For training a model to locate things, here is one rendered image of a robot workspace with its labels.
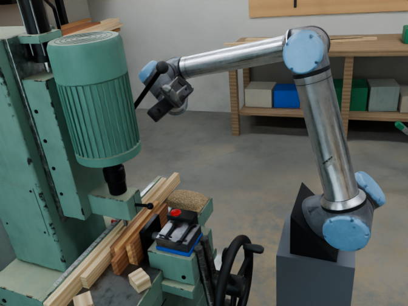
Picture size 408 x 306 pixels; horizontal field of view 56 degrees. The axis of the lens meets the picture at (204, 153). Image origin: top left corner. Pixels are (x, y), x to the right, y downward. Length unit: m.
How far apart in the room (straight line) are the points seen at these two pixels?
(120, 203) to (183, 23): 3.48
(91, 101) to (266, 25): 3.37
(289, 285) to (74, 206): 0.97
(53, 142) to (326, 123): 0.79
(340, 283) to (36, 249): 1.13
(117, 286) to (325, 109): 0.78
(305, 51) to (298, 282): 0.96
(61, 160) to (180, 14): 3.47
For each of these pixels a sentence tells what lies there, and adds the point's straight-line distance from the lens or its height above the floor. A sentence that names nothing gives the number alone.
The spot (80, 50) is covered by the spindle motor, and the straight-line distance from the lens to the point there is 0.91.
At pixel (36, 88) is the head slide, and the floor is 1.40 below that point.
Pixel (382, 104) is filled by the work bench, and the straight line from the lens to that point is 3.85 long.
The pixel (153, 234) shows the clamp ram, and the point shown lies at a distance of 1.13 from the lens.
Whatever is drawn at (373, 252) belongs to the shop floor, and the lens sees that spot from 2.57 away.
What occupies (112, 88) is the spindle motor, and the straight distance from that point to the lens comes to 0.95.
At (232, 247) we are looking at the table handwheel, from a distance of 1.06.
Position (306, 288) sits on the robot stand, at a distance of 1.74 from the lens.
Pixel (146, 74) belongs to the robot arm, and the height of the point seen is 1.28.
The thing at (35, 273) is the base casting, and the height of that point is 0.80.
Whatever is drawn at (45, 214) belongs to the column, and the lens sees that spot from 1.22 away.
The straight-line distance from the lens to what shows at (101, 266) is 1.14.
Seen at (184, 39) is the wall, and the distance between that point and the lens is 4.47.
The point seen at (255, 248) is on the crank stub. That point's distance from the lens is 1.12.
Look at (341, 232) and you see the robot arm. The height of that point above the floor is 0.80.
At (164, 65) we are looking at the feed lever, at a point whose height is 1.40.
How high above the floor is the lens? 1.65
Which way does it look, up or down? 27 degrees down
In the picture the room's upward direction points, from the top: 6 degrees counter-clockwise
